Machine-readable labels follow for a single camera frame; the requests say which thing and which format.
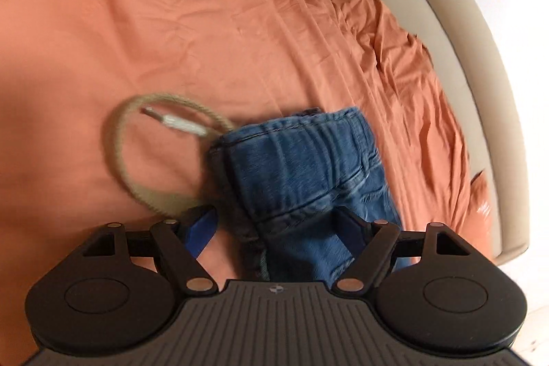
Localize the beige padded headboard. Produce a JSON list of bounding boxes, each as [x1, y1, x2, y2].
[[332, 0, 535, 266]]

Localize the orange duvet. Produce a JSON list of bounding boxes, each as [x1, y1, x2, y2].
[[0, 0, 493, 350]]

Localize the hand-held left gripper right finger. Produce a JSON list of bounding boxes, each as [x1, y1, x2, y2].
[[330, 205, 473, 296]]

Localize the orange pillow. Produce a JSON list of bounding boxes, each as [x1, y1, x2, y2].
[[469, 170, 493, 261]]

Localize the blue denim pants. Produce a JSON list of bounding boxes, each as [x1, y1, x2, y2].
[[208, 106, 425, 285]]

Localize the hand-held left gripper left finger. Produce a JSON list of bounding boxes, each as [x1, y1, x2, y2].
[[79, 205, 219, 296]]

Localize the khaki woven belt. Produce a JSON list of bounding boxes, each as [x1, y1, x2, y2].
[[102, 93, 236, 217]]

